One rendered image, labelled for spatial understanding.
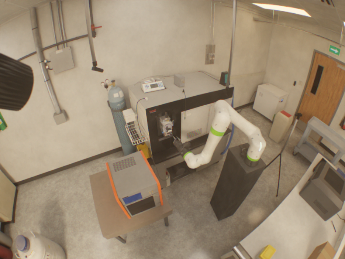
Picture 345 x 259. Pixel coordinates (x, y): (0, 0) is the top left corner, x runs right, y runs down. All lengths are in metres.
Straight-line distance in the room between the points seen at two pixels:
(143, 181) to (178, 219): 1.17
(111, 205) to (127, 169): 0.51
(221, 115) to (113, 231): 1.38
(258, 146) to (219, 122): 0.40
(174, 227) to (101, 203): 1.04
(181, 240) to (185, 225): 0.23
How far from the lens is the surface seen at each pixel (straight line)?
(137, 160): 1.42
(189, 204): 2.40
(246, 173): 1.38
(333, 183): 1.83
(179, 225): 2.28
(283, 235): 1.57
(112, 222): 1.64
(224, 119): 1.09
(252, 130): 1.40
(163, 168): 2.03
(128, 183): 1.28
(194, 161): 1.29
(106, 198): 1.78
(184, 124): 1.83
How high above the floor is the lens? 2.17
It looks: 38 degrees down
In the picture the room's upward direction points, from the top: 1 degrees counter-clockwise
